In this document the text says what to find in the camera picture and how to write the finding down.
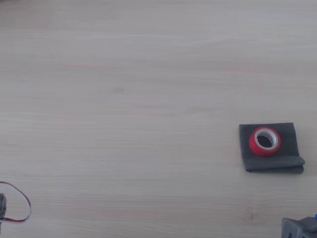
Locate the dark grey folded mat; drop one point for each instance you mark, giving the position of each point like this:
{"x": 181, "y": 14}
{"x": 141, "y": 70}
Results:
{"x": 289, "y": 158}

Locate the red tape roll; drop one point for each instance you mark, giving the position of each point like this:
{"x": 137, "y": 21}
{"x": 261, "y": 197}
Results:
{"x": 255, "y": 146}

